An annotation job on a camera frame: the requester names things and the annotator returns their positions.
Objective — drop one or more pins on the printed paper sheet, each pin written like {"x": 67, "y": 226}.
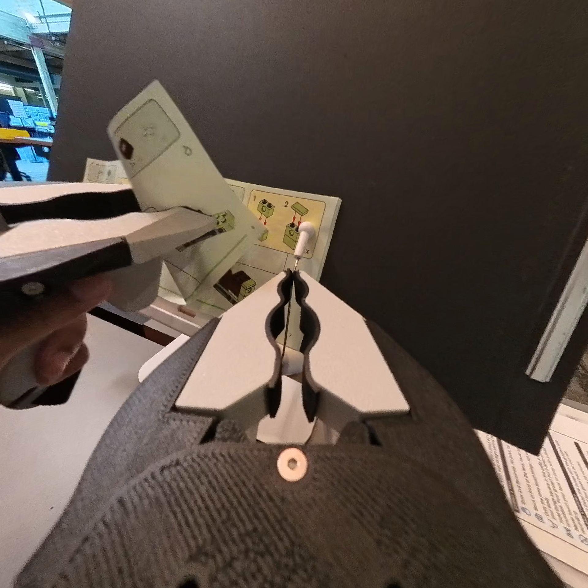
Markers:
{"x": 542, "y": 482}

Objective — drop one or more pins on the silver metal bar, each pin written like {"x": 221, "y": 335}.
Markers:
{"x": 556, "y": 321}

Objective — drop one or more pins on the person's left hand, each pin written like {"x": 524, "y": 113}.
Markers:
{"x": 46, "y": 330}

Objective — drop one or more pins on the white book stand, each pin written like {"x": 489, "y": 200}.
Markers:
{"x": 158, "y": 363}

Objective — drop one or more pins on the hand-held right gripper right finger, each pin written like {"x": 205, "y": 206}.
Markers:
{"x": 358, "y": 367}

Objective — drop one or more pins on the instruction booklet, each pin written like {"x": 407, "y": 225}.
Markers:
{"x": 174, "y": 151}

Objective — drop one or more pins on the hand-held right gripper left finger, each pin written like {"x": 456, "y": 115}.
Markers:
{"x": 229, "y": 363}

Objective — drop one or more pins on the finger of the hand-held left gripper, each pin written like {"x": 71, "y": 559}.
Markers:
{"x": 160, "y": 229}
{"x": 69, "y": 206}

